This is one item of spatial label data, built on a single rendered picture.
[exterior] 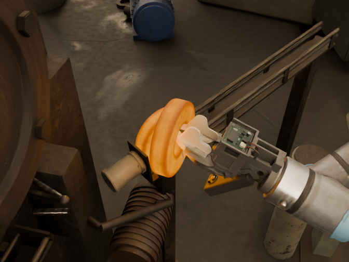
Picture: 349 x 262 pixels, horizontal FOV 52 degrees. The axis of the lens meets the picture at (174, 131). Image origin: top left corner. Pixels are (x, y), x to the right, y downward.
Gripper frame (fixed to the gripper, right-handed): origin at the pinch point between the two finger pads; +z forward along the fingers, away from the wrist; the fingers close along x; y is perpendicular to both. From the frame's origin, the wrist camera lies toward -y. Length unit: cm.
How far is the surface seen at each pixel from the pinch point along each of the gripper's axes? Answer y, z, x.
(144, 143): -13.1, 5.9, -4.1
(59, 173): -9.4, 14.9, 14.9
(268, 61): -9, -11, -52
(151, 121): -9.5, 6.8, -7.8
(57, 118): -15.2, 26.0, 0.4
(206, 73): -91, 15, -141
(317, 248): -64, -63, -40
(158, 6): -73, 63, -156
